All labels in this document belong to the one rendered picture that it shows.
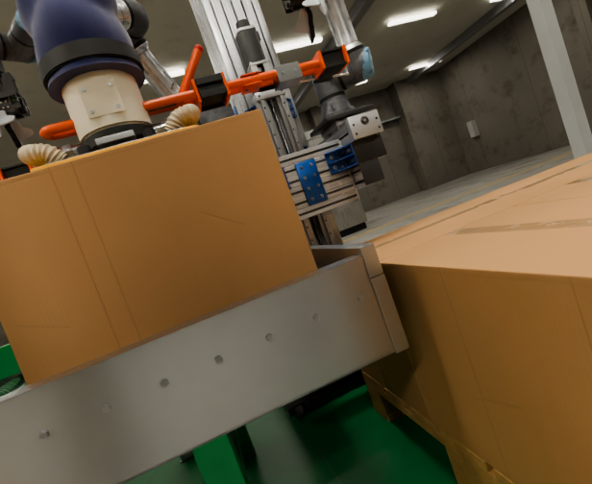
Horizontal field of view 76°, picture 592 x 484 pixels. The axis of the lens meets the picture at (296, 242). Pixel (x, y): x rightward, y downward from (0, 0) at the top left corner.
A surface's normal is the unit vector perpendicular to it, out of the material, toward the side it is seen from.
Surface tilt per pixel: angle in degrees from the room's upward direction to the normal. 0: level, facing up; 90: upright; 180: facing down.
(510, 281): 90
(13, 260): 90
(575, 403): 90
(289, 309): 90
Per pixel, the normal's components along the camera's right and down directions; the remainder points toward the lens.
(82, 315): 0.25, -0.02
